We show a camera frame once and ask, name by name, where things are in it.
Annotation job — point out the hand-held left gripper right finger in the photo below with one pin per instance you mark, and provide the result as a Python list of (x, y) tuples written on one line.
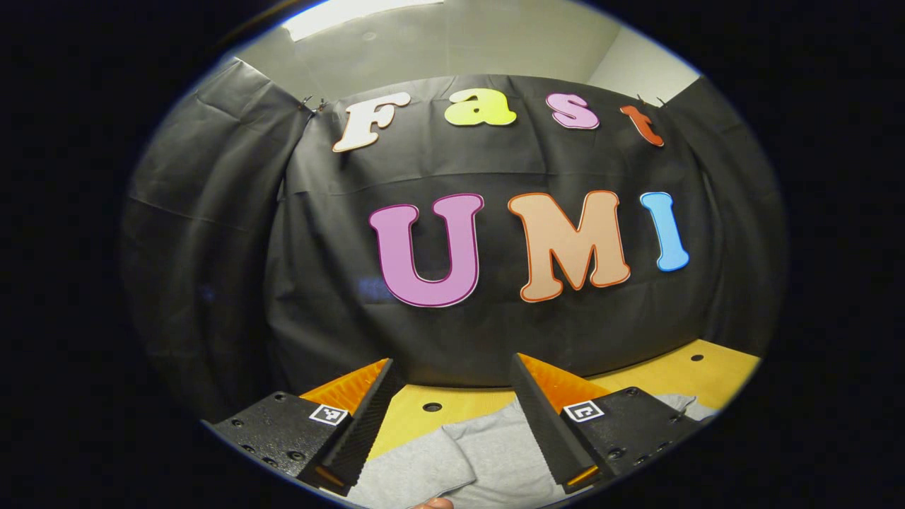
[(548, 431)]

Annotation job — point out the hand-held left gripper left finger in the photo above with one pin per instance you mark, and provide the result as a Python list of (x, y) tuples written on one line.
[(364, 431)]

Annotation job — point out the grey zip-neck sweatshirt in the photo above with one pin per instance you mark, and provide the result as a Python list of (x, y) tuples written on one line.
[(488, 452)]

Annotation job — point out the black backdrop cloth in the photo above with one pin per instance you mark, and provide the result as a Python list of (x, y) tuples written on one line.
[(495, 339)]

